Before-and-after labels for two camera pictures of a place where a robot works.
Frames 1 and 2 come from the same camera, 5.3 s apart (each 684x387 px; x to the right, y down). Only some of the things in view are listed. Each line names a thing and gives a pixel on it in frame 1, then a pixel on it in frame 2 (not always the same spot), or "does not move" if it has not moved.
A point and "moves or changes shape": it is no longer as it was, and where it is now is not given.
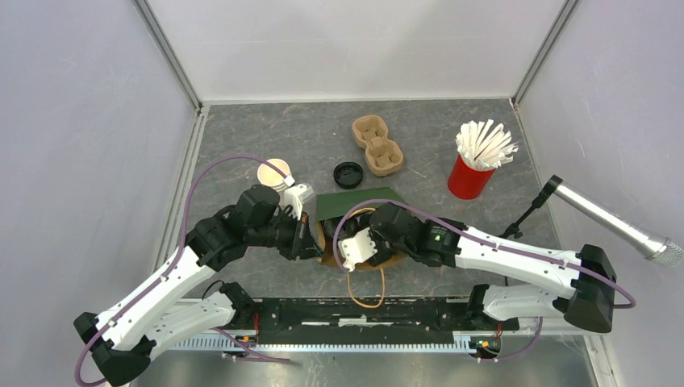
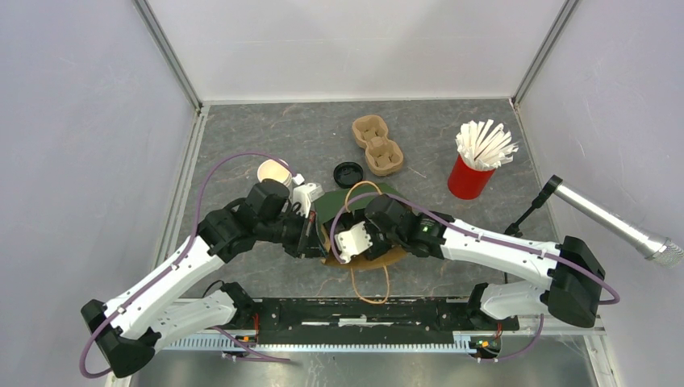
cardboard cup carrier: [383, 155] does not move
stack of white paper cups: [271, 177] does not move
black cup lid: [348, 175] does not move
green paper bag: [347, 236] moves or changes shape
